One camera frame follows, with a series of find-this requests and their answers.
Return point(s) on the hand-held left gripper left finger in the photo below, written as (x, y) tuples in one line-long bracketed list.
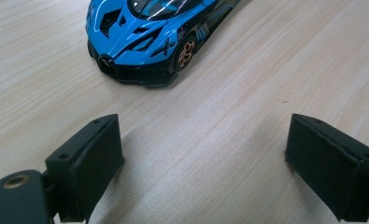
[(88, 168)]

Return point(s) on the blue black toy car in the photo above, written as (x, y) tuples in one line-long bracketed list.
[(132, 40)]

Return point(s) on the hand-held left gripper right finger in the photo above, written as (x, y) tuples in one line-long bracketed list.
[(328, 168)]

